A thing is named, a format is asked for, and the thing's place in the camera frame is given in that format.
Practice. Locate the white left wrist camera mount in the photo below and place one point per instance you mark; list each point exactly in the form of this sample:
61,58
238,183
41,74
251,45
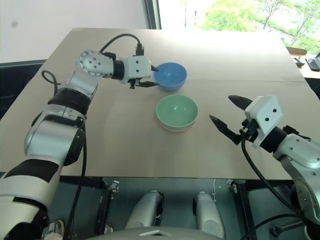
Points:
137,66

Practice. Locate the black table frame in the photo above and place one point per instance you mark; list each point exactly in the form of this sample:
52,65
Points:
175,182

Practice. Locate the wooden side desk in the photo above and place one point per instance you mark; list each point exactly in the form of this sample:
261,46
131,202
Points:
308,73

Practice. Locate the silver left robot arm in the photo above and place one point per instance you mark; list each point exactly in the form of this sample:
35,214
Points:
45,135

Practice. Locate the small black device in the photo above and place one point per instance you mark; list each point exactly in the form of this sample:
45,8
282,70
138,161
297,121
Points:
298,61

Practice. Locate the cardboard box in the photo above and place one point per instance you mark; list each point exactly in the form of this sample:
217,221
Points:
296,50

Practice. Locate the blue bowl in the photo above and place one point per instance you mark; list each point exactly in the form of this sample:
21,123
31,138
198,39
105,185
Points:
172,75

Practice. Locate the black desk device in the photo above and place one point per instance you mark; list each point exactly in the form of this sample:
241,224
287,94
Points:
313,62

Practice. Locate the grey white rounded object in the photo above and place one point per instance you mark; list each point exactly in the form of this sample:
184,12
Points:
56,228

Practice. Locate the dark low furniture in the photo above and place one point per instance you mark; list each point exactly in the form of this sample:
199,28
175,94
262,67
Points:
15,82

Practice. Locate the dark window frame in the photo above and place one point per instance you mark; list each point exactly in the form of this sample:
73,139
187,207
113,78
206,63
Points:
152,13

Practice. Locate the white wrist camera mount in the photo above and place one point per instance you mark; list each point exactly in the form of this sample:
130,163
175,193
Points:
266,110
137,66

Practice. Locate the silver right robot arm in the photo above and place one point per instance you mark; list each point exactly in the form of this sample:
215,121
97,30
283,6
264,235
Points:
297,152

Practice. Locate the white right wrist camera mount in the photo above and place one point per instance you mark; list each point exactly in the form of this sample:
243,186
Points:
266,110

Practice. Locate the green bowl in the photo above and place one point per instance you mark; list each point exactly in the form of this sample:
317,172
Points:
177,110

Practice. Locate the silver robot leg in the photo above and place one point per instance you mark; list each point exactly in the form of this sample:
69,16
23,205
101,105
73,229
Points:
208,212
142,210

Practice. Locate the metal table clamp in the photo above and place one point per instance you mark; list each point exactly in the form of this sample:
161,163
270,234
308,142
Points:
113,188
232,186

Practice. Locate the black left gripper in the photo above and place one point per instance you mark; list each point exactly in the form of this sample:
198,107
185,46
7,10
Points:
134,83

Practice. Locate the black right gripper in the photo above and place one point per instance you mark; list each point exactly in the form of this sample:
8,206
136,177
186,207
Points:
248,131

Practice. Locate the silver robot torso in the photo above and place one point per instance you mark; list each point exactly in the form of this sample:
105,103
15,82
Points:
140,233

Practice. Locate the silver right robot leg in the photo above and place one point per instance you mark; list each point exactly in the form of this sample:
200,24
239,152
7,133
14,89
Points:
208,212

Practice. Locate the pink bowl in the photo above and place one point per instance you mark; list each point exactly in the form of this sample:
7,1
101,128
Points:
175,131

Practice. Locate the silver left robot leg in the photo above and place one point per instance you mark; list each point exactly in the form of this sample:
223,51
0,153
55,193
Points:
142,210

